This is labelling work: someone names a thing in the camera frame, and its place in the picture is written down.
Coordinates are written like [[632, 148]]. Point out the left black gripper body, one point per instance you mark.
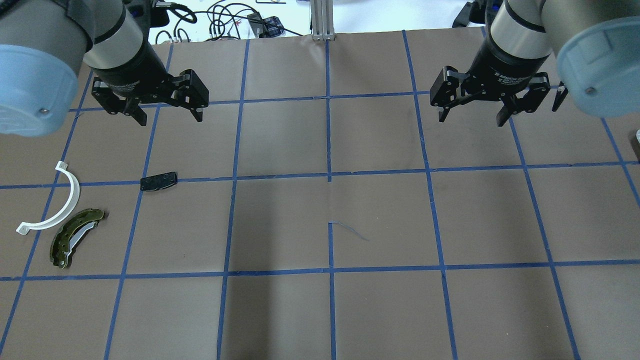
[[131, 69]]

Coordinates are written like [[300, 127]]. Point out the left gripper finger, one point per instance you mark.
[[114, 104], [187, 91]]

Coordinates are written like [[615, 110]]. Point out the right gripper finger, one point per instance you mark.
[[538, 88], [449, 91]]

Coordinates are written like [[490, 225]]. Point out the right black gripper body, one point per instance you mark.
[[501, 64]]

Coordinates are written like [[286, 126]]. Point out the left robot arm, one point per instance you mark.
[[44, 43]]

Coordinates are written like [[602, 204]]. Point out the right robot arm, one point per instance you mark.
[[595, 44]]

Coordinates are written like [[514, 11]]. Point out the black power adapter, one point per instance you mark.
[[473, 12]]

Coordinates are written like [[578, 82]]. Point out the black brake pad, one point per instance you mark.
[[158, 182]]

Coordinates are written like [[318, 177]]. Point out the green brake shoe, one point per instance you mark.
[[71, 233]]

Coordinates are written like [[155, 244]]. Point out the brown mat with blue grid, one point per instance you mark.
[[323, 212]]

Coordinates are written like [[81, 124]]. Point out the aluminium frame post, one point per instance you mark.
[[322, 20]]

